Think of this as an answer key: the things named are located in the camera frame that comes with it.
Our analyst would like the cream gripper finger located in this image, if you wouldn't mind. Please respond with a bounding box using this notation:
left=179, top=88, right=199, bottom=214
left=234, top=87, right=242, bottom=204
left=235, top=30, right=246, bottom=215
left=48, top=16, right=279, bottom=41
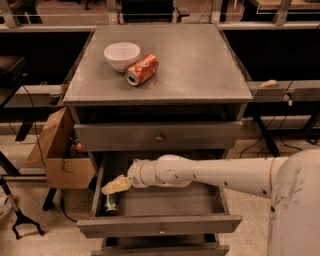
left=101, top=175, right=131, bottom=195

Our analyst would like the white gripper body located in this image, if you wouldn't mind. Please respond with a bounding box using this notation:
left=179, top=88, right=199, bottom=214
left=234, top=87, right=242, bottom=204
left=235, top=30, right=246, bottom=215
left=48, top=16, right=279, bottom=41
left=127, top=159, right=158, bottom=188

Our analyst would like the green can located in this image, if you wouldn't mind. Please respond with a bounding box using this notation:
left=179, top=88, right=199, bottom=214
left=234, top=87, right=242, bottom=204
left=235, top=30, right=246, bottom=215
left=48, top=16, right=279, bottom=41
left=104, top=193, right=119, bottom=216

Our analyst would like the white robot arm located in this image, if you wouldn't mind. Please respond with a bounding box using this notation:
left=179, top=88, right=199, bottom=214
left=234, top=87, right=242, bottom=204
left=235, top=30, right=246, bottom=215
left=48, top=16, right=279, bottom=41
left=101, top=149, right=320, bottom=256

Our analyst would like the grey open middle drawer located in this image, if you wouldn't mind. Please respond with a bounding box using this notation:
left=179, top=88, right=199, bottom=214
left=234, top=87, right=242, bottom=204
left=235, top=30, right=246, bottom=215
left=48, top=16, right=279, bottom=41
left=78, top=152, right=242, bottom=238

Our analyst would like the grey top drawer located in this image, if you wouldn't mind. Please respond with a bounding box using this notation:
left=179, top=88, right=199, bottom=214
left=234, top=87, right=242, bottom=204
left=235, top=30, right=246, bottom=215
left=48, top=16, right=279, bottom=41
left=74, top=121, right=242, bottom=152

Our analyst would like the grey bottom drawer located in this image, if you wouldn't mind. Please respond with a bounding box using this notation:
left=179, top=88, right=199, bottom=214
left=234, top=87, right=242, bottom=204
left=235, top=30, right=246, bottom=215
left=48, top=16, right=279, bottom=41
left=91, top=234, right=230, bottom=256

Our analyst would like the grey drawer cabinet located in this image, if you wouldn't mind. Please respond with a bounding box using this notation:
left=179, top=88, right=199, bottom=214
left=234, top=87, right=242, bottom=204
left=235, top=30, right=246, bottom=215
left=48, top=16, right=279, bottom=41
left=62, top=23, right=254, bottom=256

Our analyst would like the orange soda can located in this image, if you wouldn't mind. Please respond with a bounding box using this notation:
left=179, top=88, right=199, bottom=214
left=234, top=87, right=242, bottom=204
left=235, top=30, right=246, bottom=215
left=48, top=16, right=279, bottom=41
left=125, top=54, right=159, bottom=86

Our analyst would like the brown cardboard box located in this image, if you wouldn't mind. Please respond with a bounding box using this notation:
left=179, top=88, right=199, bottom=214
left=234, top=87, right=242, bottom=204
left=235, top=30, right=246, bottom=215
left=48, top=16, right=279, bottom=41
left=25, top=107, right=95, bottom=189

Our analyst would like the black stand leg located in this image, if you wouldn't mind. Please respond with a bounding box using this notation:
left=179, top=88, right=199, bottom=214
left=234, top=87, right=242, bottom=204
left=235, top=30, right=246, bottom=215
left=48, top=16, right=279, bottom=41
left=0, top=175, right=44, bottom=240

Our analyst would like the white ceramic bowl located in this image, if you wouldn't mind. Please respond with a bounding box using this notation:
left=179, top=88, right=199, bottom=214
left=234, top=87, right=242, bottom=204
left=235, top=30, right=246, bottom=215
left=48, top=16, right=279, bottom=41
left=104, top=42, right=141, bottom=72

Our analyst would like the black table leg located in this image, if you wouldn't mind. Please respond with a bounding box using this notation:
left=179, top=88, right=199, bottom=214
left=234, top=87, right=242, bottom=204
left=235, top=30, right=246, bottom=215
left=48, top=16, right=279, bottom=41
left=253, top=115, right=280, bottom=157

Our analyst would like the cream foam scrap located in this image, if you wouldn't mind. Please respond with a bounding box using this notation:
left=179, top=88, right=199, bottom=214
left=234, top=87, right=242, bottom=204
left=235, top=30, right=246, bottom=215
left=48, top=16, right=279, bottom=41
left=259, top=79, right=277, bottom=88

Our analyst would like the black floor cable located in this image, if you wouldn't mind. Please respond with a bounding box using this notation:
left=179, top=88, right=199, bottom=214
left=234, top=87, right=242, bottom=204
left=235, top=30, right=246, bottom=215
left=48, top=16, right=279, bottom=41
left=238, top=81, right=303, bottom=159

